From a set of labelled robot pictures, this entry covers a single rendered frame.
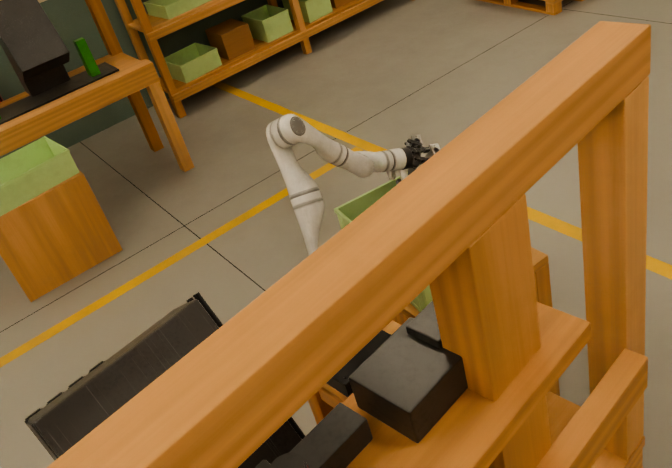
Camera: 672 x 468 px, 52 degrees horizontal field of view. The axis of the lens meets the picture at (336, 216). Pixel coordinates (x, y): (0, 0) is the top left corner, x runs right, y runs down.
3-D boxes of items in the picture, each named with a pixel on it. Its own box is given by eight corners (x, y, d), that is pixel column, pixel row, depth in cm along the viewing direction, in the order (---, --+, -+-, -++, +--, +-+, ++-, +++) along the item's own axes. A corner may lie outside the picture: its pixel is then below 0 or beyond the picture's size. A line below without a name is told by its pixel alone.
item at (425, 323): (411, 355, 118) (404, 325, 114) (463, 302, 125) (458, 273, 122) (444, 372, 113) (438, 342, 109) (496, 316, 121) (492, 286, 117)
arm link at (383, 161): (376, 165, 238) (392, 173, 231) (340, 170, 230) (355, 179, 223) (379, 146, 235) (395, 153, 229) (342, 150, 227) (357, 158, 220)
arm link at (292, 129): (350, 137, 219) (331, 146, 224) (286, 106, 201) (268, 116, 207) (350, 163, 215) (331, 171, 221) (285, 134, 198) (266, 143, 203)
